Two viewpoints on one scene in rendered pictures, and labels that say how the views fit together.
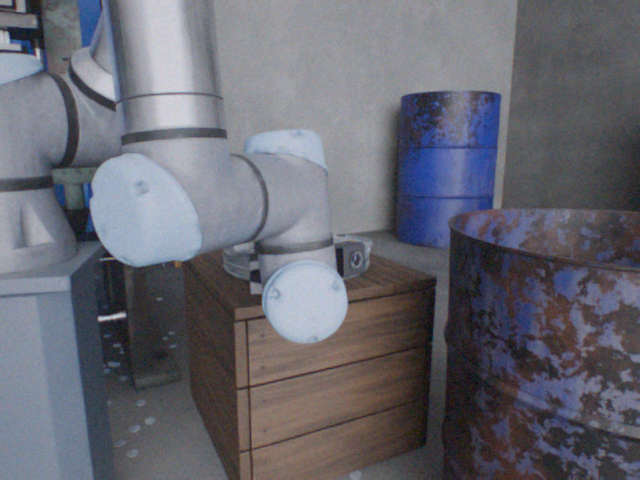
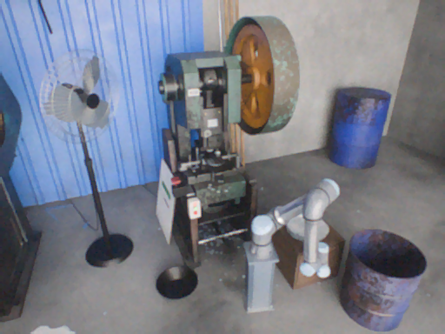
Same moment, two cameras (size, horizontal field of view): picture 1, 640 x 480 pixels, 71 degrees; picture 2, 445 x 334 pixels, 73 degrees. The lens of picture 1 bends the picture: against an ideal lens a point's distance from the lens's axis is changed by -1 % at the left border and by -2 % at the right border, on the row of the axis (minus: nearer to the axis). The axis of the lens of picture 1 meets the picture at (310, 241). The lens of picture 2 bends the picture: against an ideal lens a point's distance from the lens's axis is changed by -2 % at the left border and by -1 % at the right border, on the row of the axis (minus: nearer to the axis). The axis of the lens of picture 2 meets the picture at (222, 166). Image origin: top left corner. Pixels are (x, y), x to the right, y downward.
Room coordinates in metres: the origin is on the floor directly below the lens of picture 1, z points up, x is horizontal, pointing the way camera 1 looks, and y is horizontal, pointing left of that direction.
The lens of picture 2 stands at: (-0.93, 0.41, 1.79)
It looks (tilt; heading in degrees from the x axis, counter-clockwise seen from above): 27 degrees down; 7
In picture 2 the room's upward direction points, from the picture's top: 1 degrees counter-clockwise
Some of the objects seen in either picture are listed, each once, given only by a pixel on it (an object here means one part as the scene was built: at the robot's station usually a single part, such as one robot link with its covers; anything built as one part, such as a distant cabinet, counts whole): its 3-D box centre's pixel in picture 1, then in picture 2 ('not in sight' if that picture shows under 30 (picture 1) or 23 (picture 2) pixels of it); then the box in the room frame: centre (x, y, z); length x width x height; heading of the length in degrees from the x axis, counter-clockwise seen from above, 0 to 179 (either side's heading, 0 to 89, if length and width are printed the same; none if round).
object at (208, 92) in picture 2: not in sight; (207, 90); (1.18, 0.77, 1.27); 0.21 x 0.12 x 0.34; 28
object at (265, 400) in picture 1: (297, 343); (303, 247); (0.89, 0.03, 0.18); 0.40 x 0.38 x 0.35; 26
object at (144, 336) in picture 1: (120, 189); (234, 177); (1.43, 0.60, 0.45); 0.92 x 0.12 x 0.90; 28
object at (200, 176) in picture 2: not in sight; (209, 167); (1.18, 0.77, 0.68); 0.45 x 0.30 x 0.06; 118
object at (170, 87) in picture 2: not in sight; (171, 88); (1.08, 0.99, 1.31); 0.22 x 0.12 x 0.22; 28
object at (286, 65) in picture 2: not in sight; (244, 76); (1.43, 0.52, 1.33); 1.03 x 0.28 x 0.82; 28
